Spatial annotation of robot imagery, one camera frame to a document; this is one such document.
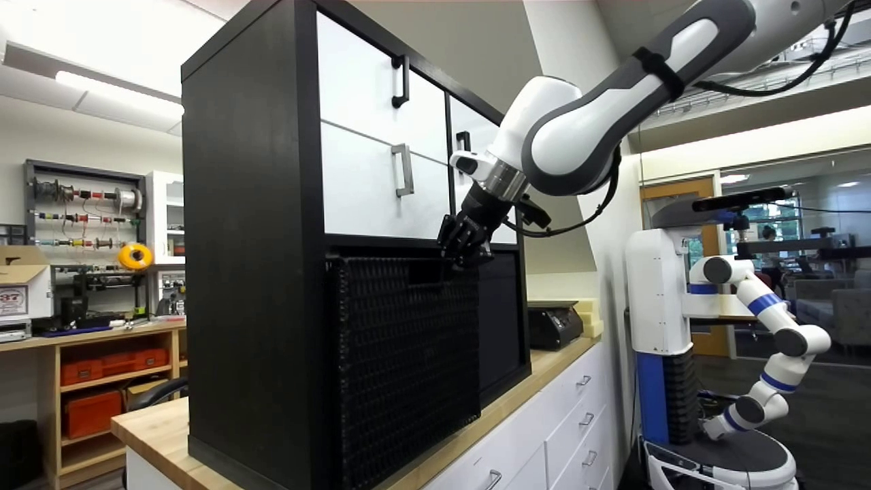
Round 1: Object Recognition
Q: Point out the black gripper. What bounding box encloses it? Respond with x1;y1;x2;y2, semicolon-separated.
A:
436;176;528;268

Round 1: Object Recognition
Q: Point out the black woven basket with cutout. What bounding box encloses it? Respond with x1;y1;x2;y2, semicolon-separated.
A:
323;249;485;490

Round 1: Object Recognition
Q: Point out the black plain basket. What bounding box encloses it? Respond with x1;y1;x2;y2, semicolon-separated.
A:
473;248;528;385

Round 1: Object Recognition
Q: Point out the white cabinet door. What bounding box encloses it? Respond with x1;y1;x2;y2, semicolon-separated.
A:
447;91;519;248

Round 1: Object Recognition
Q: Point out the black and white cabinet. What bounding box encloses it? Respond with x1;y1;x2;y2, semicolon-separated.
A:
180;0;534;490

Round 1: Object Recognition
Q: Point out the black device on counter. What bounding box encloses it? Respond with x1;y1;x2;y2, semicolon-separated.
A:
524;302;587;354

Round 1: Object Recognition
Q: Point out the blue white mobile robot body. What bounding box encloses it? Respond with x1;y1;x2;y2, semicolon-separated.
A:
624;184;803;490

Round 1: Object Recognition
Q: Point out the white counter with wood top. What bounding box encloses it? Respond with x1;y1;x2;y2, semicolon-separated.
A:
108;330;629;490

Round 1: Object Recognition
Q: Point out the wooden door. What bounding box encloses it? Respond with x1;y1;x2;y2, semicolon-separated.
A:
636;173;734;361

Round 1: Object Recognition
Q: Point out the yellow spool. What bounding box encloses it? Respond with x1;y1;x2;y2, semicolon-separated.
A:
115;238;157;274

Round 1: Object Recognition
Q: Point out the long red storage bin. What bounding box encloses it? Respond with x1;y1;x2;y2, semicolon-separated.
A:
59;345;175;388

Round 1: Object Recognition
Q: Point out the black bench machine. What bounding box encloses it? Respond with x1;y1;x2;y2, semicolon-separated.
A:
52;264;153;335

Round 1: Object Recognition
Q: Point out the long white ceiling light fixture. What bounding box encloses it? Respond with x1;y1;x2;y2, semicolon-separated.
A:
0;38;187;136

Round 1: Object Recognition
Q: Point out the large red storage bin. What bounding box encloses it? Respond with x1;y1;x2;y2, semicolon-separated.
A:
59;385;127;441

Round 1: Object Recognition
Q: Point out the white box machine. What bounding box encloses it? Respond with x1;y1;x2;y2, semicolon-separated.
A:
0;260;56;343

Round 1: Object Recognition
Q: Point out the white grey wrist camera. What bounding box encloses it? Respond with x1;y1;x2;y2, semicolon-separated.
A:
448;146;501;181

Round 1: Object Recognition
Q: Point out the silver drawer handle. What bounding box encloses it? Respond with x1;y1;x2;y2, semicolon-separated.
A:
388;142;419;202

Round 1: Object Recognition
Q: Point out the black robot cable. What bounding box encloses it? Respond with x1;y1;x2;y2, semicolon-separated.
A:
512;0;859;241

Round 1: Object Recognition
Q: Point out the white drawer with silver handle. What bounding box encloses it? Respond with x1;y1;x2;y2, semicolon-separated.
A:
317;119;455;244

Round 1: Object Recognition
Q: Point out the black drawer handle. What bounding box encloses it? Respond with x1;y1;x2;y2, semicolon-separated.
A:
388;52;413;110

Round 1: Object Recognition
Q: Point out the white drawer with black handle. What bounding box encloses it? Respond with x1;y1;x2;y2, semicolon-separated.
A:
312;8;452;165

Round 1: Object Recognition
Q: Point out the grey tool wall board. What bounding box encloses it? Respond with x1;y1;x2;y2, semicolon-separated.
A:
21;158;153;257

